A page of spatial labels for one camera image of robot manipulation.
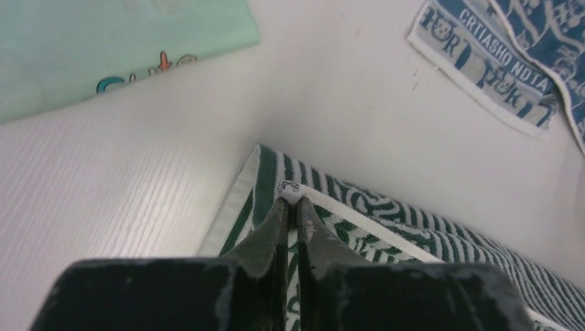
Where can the mint green cartoon towel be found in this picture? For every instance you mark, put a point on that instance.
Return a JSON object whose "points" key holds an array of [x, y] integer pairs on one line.
{"points": [[57, 53]]}

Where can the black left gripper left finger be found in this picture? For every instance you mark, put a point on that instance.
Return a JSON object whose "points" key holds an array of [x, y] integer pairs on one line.
{"points": [[245, 289]]}

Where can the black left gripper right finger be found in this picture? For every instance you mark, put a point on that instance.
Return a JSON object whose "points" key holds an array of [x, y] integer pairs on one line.
{"points": [[341, 290]]}

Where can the blue patterned towel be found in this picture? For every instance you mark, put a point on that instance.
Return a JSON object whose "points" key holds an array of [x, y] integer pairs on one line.
{"points": [[522, 61]]}

